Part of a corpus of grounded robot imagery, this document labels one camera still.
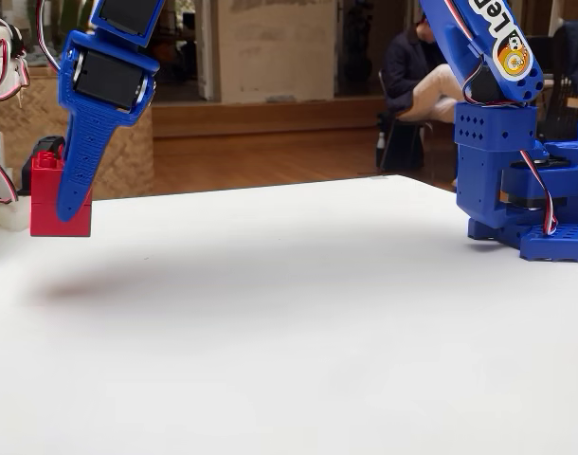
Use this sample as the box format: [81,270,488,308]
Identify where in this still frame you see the black clamp with red knob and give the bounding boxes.
[17,136,66,196]

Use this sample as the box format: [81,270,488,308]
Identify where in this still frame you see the base servo cable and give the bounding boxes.
[519,150,560,236]

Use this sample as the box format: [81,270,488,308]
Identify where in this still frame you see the red toy brick block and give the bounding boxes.
[29,150,93,238]

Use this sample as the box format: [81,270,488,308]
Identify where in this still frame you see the gripper servo cable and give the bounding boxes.
[34,0,63,73]

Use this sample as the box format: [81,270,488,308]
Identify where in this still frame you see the seated person in dark jacket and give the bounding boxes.
[381,18,466,125]

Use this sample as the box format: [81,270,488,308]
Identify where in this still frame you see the white arm base cable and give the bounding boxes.
[0,144,20,205]

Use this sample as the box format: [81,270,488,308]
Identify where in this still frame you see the white arm shoulder cable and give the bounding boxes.
[0,13,31,103]

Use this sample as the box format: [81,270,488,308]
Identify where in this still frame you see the upper arm servo cable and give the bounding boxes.
[441,0,490,104]

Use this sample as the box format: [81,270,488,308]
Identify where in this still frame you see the green cactus plants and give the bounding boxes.
[26,0,97,54]

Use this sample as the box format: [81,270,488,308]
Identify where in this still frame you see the black chair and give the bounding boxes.
[375,69,436,174]

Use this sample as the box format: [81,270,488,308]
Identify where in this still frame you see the dark blue jacket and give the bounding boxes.
[548,20,578,139]

